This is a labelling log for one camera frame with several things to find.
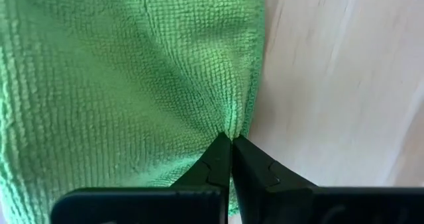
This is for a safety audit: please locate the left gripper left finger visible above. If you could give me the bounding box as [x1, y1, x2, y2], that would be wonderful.
[50, 132, 232, 224]

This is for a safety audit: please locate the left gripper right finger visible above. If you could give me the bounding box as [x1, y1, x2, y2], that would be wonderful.
[231, 135, 424, 224]

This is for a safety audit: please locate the bright green microfiber towel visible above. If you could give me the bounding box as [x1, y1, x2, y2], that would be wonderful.
[0, 0, 266, 224]

